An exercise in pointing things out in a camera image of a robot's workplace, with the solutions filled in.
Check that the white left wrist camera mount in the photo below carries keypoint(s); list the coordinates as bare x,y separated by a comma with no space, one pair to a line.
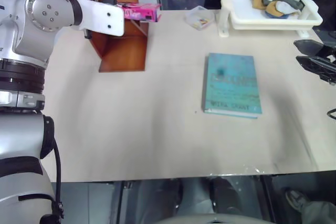
102,16

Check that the pink cardboard box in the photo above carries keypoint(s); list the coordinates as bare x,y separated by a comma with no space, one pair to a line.
139,12

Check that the wooden bookshelf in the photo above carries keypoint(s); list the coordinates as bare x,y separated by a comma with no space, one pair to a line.
123,51

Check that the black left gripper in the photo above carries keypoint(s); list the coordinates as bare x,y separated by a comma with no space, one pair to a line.
87,34

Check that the small clear plastic box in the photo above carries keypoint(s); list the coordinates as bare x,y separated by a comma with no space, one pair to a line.
199,18

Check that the grey sneaker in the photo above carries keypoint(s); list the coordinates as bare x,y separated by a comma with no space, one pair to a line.
296,199

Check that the dark rounded shape under table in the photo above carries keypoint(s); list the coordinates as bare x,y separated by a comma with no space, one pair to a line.
223,195

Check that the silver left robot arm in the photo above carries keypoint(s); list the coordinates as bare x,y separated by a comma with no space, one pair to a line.
23,37

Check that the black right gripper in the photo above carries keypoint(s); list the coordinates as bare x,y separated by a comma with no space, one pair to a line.
330,51

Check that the person's grey trouser leg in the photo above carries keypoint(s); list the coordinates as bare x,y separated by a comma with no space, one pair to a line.
319,212

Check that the bundle of coloured cloths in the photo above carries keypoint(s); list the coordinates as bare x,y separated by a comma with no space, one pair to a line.
278,6

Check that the teal hardcover book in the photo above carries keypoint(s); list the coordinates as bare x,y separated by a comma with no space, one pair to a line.
232,85

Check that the white plastic tray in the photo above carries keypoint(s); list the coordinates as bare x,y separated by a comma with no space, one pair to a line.
262,23

